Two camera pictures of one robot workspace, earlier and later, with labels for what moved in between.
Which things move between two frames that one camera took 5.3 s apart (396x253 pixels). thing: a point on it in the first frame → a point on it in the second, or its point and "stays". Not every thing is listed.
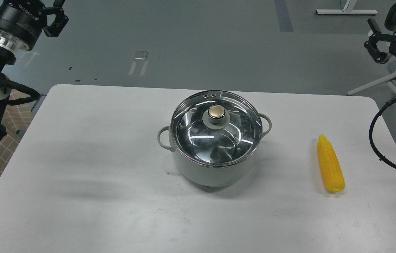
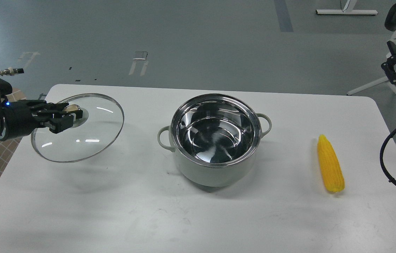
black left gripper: (19, 24) → (21, 117)
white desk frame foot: (349, 10) stays
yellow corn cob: (333, 174) stays
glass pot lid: (215, 128) → (103, 117)
